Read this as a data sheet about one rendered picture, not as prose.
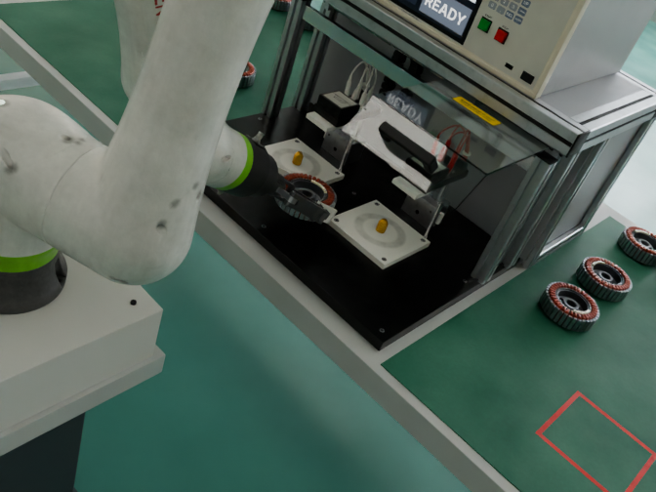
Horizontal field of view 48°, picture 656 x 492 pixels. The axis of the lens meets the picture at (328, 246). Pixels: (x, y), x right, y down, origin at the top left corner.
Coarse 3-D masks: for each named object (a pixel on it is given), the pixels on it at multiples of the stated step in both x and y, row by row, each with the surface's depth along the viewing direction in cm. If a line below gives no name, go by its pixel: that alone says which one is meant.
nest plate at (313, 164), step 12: (276, 144) 156; (288, 144) 158; (300, 144) 159; (276, 156) 152; (288, 156) 154; (312, 156) 157; (288, 168) 150; (300, 168) 152; (312, 168) 153; (324, 168) 154; (324, 180) 151; (336, 180) 154
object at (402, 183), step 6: (396, 180) 140; (402, 180) 140; (408, 180) 140; (402, 186) 139; (408, 186) 139; (414, 186) 139; (408, 192) 138; (414, 192) 138; (420, 192) 138; (414, 198) 138
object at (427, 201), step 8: (408, 200) 151; (416, 200) 150; (424, 200) 149; (432, 200) 149; (408, 208) 152; (416, 208) 150; (424, 208) 149; (432, 208) 148; (416, 216) 151; (424, 216) 150; (432, 216) 148; (424, 224) 150
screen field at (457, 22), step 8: (424, 0) 136; (432, 0) 135; (440, 0) 134; (448, 0) 133; (424, 8) 137; (432, 8) 136; (440, 8) 135; (448, 8) 134; (456, 8) 132; (464, 8) 131; (432, 16) 136; (440, 16) 135; (448, 16) 134; (456, 16) 133; (464, 16) 132; (448, 24) 134; (456, 24) 133; (464, 24) 132; (456, 32) 134
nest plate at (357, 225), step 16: (368, 208) 147; (384, 208) 149; (336, 224) 140; (352, 224) 142; (368, 224) 143; (400, 224) 147; (352, 240) 138; (368, 240) 139; (384, 240) 140; (400, 240) 142; (416, 240) 144; (368, 256) 136; (384, 256) 136; (400, 256) 138
